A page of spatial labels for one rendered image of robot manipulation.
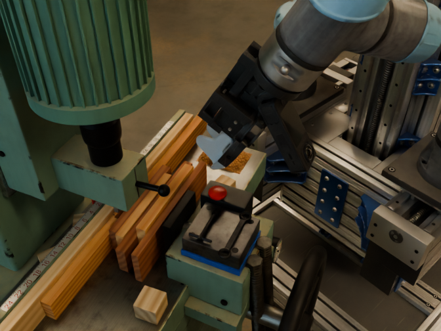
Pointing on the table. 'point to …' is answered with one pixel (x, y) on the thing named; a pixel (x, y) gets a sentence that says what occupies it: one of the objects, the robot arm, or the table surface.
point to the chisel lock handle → (154, 188)
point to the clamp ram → (179, 219)
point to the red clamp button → (217, 192)
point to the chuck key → (206, 227)
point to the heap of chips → (231, 163)
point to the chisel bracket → (100, 175)
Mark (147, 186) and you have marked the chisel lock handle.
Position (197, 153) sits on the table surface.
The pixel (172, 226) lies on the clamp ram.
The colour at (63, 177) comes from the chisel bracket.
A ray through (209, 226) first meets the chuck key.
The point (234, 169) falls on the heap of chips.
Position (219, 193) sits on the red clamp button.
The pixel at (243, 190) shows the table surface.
